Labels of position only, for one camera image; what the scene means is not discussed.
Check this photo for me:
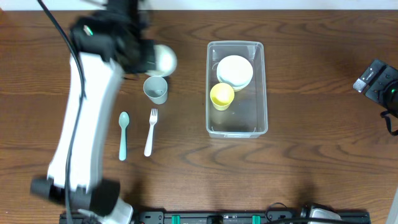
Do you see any white plastic cup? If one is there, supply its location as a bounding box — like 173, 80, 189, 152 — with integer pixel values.
146, 44, 177, 77

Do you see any yellow plastic cup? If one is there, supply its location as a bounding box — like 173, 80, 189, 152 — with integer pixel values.
210, 83, 234, 111

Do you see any white plastic bowl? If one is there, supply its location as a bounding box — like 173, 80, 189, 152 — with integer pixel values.
216, 55, 254, 88

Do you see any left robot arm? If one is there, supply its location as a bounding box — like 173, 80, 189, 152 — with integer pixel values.
30, 0, 155, 223

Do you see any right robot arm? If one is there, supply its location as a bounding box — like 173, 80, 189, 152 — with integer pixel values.
299, 59, 397, 223

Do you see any clear plastic container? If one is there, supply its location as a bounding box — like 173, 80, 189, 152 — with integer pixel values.
206, 40, 268, 138

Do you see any grey plastic cup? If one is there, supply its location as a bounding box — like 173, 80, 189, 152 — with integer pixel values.
143, 77, 168, 105

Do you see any mint green plastic spoon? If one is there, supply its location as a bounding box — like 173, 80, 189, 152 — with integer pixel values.
119, 111, 129, 161

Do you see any white plastic fork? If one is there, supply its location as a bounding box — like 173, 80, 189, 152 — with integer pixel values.
144, 108, 158, 157

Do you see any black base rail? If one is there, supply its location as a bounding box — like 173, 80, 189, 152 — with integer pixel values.
58, 210, 371, 224

